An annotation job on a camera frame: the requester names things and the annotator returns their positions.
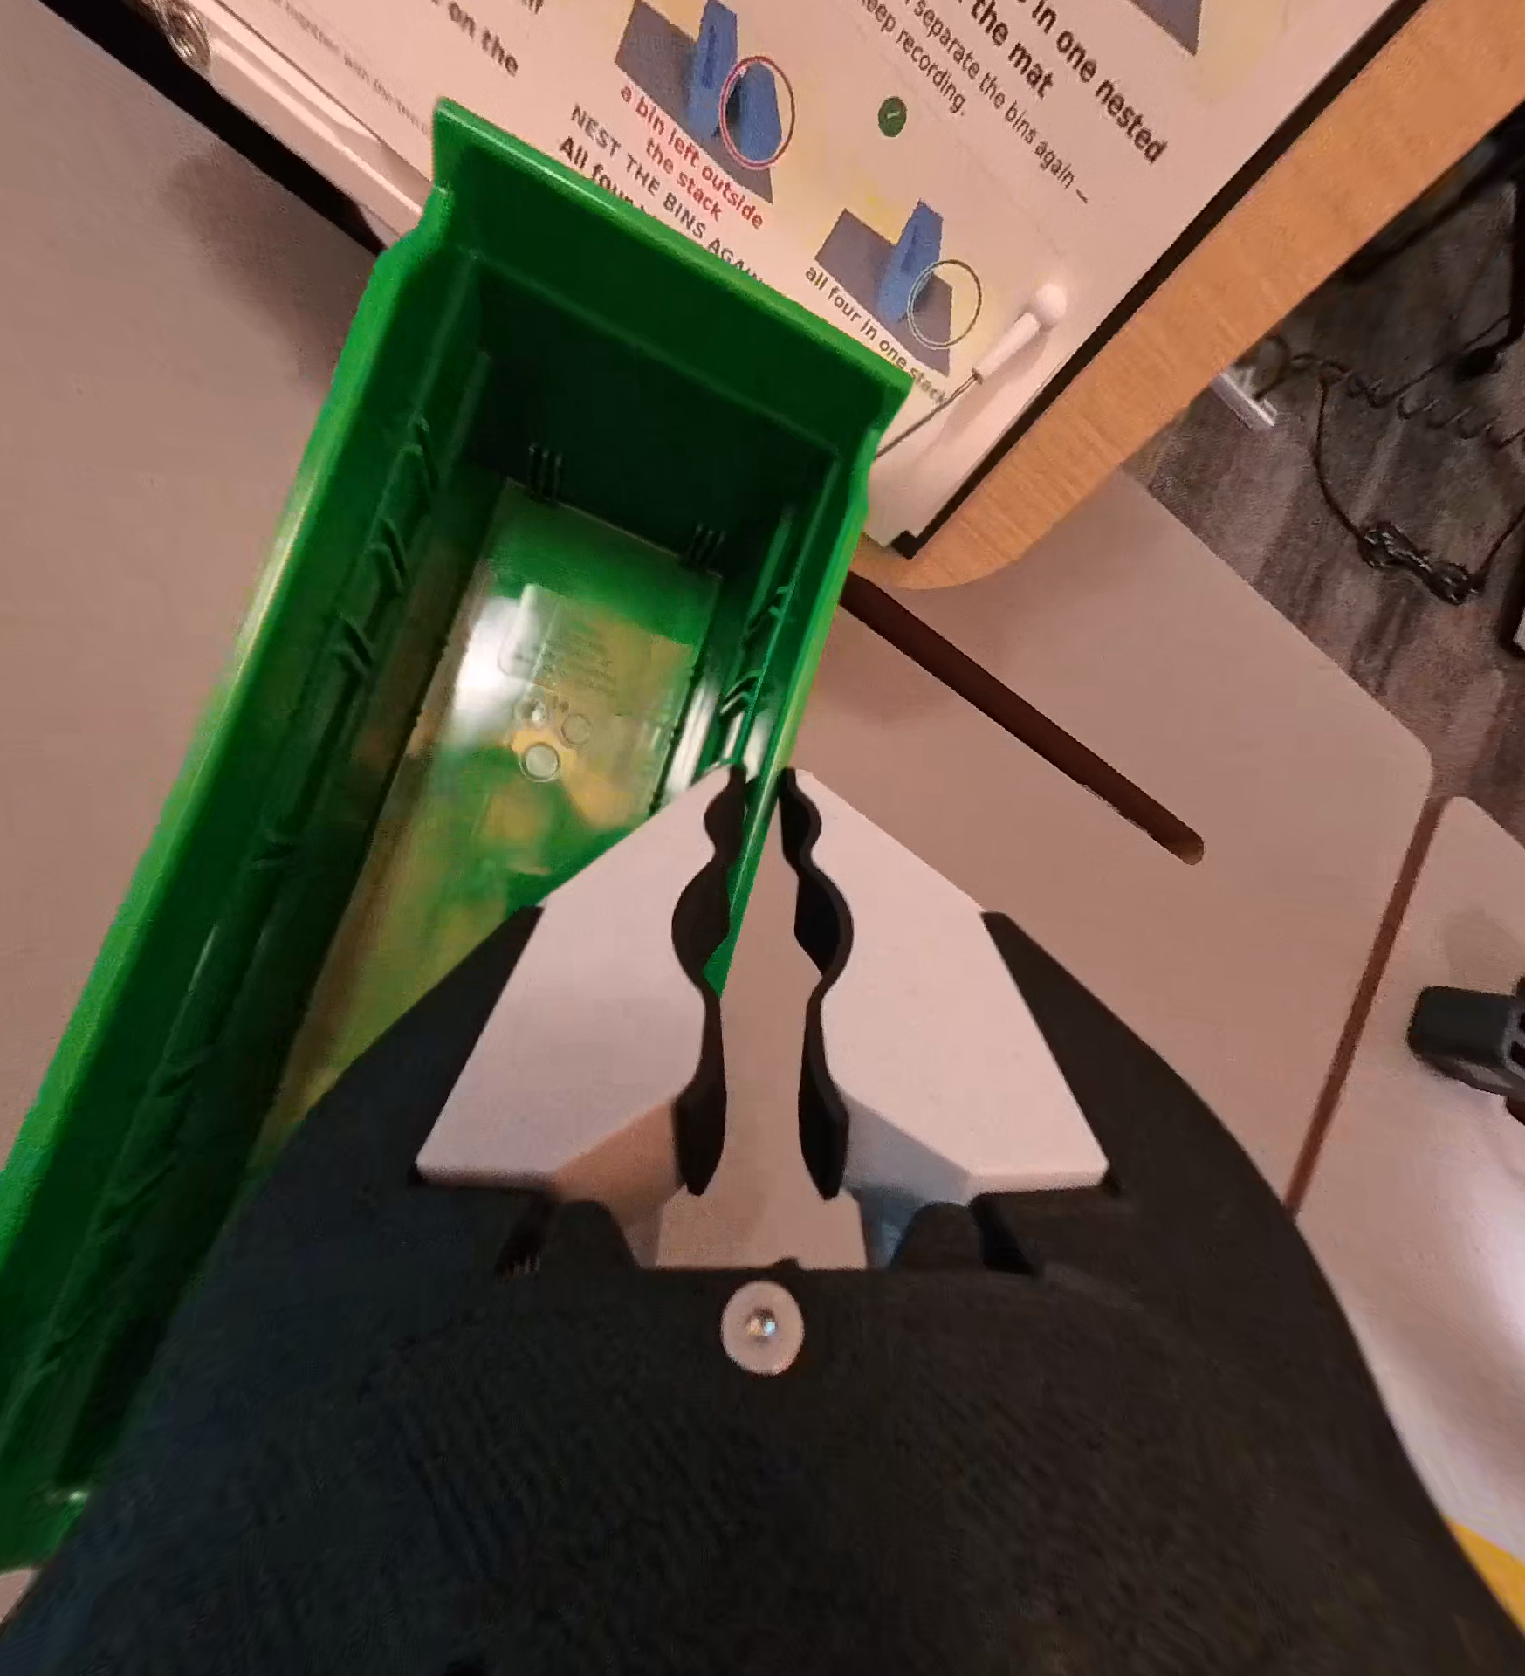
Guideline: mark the white poster clip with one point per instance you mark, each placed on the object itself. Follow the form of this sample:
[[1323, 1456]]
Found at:
[[1037, 314]]

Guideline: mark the instruction sheet on board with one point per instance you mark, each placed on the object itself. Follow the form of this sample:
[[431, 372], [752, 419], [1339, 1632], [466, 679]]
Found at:
[[1234, 326]]

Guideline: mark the instruction poster sheet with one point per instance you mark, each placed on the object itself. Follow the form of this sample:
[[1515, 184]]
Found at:
[[840, 156]]

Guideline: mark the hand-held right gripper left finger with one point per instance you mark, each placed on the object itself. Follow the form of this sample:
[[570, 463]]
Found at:
[[578, 1034]]

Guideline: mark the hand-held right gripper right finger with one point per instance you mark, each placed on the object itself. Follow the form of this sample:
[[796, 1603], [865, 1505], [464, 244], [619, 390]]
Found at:
[[946, 1047]]

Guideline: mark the green plastic bin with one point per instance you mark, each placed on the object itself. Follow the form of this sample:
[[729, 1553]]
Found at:
[[252, 785]]

